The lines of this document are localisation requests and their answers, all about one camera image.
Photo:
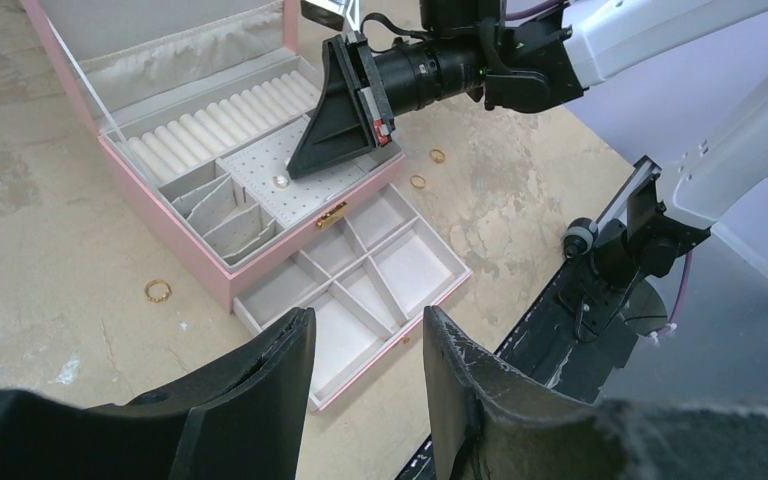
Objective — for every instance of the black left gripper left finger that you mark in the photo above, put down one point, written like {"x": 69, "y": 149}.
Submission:
{"x": 240, "y": 416}

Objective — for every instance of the pearl stud earring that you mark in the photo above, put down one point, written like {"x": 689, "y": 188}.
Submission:
{"x": 281, "y": 181}

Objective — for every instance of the pink box pull-out drawer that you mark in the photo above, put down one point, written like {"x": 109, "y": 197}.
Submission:
{"x": 368, "y": 278}

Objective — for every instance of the pink jewelry box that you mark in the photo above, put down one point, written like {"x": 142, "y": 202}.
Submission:
{"x": 198, "y": 105}

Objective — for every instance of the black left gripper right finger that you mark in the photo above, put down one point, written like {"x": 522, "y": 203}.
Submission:
{"x": 490, "y": 421}

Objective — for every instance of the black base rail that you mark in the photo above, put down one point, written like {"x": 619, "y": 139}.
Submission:
{"x": 570, "y": 340}

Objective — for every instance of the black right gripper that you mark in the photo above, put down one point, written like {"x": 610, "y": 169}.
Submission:
{"x": 340, "y": 129}

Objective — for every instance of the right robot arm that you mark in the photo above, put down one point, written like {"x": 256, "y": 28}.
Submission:
{"x": 530, "y": 63}

